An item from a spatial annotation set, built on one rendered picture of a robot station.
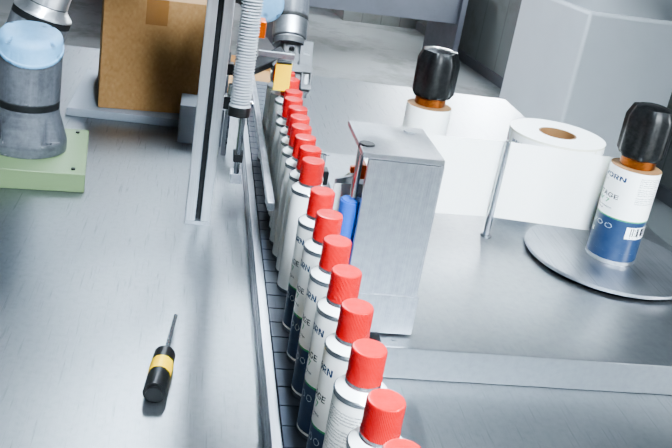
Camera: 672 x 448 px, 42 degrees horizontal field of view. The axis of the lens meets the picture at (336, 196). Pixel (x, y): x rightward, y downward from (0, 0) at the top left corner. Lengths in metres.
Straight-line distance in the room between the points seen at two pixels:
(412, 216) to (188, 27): 1.07
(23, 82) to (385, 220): 0.82
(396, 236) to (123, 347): 0.40
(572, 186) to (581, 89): 2.91
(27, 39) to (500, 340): 1.00
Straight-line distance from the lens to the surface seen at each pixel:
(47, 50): 1.70
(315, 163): 1.21
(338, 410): 0.80
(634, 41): 4.61
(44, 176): 1.68
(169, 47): 2.10
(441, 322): 1.29
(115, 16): 2.08
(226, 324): 1.29
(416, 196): 1.14
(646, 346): 1.40
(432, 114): 1.67
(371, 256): 1.17
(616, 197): 1.59
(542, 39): 4.77
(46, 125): 1.74
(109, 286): 1.37
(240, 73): 1.38
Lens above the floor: 1.48
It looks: 21 degrees down
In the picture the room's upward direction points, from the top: 10 degrees clockwise
